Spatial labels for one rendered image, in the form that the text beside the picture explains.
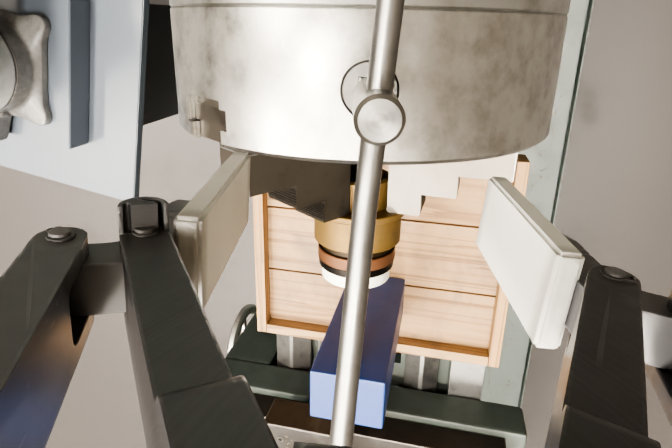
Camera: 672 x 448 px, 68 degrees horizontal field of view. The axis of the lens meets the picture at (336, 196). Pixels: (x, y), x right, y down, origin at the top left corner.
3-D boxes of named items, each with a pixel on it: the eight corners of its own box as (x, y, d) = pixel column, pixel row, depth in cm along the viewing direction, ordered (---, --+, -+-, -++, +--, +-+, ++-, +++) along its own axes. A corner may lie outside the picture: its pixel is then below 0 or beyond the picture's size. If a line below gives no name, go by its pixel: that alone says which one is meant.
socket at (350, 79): (344, 54, 31) (344, 57, 28) (397, 60, 31) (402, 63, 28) (339, 108, 32) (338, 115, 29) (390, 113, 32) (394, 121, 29)
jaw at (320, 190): (317, 83, 44) (194, 94, 36) (358, 89, 40) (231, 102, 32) (316, 201, 47) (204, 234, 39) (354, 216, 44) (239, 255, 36)
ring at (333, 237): (297, 183, 43) (297, 277, 46) (403, 193, 41) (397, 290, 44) (323, 157, 52) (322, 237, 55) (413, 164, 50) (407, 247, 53)
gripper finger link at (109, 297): (152, 329, 12) (29, 317, 12) (208, 242, 17) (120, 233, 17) (150, 274, 12) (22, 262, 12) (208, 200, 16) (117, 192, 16)
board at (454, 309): (260, 135, 71) (250, 141, 67) (526, 154, 64) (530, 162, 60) (266, 317, 81) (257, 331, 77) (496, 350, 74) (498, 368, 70)
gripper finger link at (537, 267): (559, 253, 13) (588, 256, 13) (488, 175, 20) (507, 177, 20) (533, 349, 14) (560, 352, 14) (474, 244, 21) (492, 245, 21)
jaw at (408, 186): (391, 89, 41) (546, 98, 38) (402, 83, 45) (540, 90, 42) (384, 214, 44) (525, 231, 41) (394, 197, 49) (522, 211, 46)
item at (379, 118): (352, 64, 31) (356, 91, 20) (387, 68, 31) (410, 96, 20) (348, 99, 32) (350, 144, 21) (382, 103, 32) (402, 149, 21)
